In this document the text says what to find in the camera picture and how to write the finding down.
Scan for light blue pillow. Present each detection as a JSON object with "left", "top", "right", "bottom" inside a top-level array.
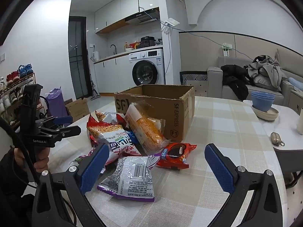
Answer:
[{"left": 287, "top": 78, "right": 301, "bottom": 89}]

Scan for black white patterned basket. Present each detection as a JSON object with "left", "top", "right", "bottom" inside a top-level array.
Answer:
[{"left": 179, "top": 71, "right": 209, "bottom": 97}]

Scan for range hood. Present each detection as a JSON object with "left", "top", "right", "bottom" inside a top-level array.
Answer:
[{"left": 125, "top": 8, "right": 160, "bottom": 25}]

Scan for beige plate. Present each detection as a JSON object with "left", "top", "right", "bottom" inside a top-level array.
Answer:
[{"left": 251, "top": 105, "right": 279, "bottom": 120}]

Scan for grey chair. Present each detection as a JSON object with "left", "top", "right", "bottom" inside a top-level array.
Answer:
[{"left": 273, "top": 147, "right": 303, "bottom": 187}]

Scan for blue bowl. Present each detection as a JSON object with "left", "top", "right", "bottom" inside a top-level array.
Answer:
[
  {"left": 251, "top": 91, "right": 275, "bottom": 100},
  {"left": 251, "top": 96, "right": 274, "bottom": 112}
]

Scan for white washing machine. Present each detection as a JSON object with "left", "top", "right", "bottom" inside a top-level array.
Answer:
[{"left": 128, "top": 48, "right": 165, "bottom": 87}]

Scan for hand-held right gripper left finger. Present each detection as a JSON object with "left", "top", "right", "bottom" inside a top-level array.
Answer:
[{"left": 32, "top": 142, "right": 110, "bottom": 227}]

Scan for red shoes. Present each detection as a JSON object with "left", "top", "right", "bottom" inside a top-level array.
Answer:
[{"left": 6, "top": 71, "right": 20, "bottom": 83}]

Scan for orange cracker pack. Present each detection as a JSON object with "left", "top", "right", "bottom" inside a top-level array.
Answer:
[{"left": 124, "top": 102, "right": 171, "bottom": 155}]

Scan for wooden shoe rack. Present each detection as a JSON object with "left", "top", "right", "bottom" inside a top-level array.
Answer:
[{"left": 0, "top": 73, "right": 45, "bottom": 128}]

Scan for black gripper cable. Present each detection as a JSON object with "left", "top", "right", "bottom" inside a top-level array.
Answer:
[{"left": 0, "top": 117, "right": 42, "bottom": 190}]

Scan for group of light shoes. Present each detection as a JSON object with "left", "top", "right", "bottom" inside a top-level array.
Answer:
[{"left": 0, "top": 77, "right": 36, "bottom": 126}]

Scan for small cardboard box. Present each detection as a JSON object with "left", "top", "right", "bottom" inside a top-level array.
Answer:
[{"left": 64, "top": 97, "right": 90, "bottom": 123}]

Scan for grey clothes pile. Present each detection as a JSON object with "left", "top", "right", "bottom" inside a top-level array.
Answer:
[{"left": 244, "top": 55, "right": 289, "bottom": 91}]

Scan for grey sofa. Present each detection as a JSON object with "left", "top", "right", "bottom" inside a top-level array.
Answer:
[{"left": 207, "top": 50, "right": 303, "bottom": 114}]

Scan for white power strip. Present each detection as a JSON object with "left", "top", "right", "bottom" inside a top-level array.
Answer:
[{"left": 221, "top": 43, "right": 233, "bottom": 57}]

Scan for white cup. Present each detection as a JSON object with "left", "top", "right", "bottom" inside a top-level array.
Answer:
[{"left": 297, "top": 109, "right": 303, "bottom": 135}]

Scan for person's left hand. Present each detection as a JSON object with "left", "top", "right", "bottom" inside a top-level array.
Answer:
[{"left": 14, "top": 147, "right": 49, "bottom": 173}]

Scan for dark glass door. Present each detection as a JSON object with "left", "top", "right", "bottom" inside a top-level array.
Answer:
[{"left": 68, "top": 16, "right": 91, "bottom": 100}]

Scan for white kitchen counter cabinets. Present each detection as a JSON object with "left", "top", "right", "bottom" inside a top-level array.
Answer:
[{"left": 93, "top": 54, "right": 133, "bottom": 95}]

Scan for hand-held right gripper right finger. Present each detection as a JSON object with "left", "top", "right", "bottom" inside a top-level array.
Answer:
[{"left": 204, "top": 143, "right": 288, "bottom": 227}]

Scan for grey side cabinet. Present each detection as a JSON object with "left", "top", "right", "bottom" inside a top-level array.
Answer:
[{"left": 287, "top": 89, "right": 303, "bottom": 114}]

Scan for white wall cabinets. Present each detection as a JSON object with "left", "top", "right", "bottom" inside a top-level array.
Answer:
[{"left": 95, "top": 0, "right": 159, "bottom": 34}]

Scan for blue cookie packet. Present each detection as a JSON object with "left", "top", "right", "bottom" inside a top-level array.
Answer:
[{"left": 124, "top": 130, "right": 142, "bottom": 150}]

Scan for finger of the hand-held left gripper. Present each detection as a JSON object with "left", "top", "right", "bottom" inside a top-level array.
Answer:
[
  {"left": 35, "top": 115, "right": 73, "bottom": 129},
  {"left": 38, "top": 126, "right": 81, "bottom": 145}
]

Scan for small beige pouch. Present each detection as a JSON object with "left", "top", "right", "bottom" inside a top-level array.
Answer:
[{"left": 270, "top": 132, "right": 286, "bottom": 146}]

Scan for white router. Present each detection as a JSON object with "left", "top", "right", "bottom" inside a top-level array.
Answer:
[{"left": 161, "top": 18, "right": 180, "bottom": 35}]

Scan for black jacket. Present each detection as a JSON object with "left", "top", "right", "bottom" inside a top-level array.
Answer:
[{"left": 221, "top": 64, "right": 255, "bottom": 101}]

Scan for blue shoes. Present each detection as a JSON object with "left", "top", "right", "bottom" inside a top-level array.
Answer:
[{"left": 18, "top": 64, "right": 34, "bottom": 78}]

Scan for stick vacuum cleaner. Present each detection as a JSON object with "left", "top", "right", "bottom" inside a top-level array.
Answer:
[{"left": 88, "top": 50, "right": 101, "bottom": 100}]

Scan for purple white snack bag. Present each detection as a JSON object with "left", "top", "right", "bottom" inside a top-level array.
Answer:
[{"left": 97, "top": 155, "right": 161, "bottom": 202}]

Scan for black pressure cooker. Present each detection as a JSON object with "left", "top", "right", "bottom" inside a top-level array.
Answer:
[{"left": 140, "top": 37, "right": 156, "bottom": 48}]

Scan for white red noodle snack bag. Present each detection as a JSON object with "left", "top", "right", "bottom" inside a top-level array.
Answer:
[
  {"left": 95, "top": 110, "right": 127, "bottom": 126},
  {"left": 86, "top": 119, "right": 140, "bottom": 166}
]

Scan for small green pink packet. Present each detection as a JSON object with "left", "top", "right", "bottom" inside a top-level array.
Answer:
[{"left": 71, "top": 155, "right": 86, "bottom": 167}]

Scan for large cardboard box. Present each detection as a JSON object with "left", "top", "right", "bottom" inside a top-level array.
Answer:
[{"left": 114, "top": 84, "right": 195, "bottom": 142}]

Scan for beige plaid tablecloth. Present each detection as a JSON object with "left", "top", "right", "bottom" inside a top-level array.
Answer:
[{"left": 48, "top": 96, "right": 284, "bottom": 227}]

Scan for red cookie packet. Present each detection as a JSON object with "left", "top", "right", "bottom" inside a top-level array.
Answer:
[{"left": 155, "top": 142, "right": 197, "bottom": 170}]

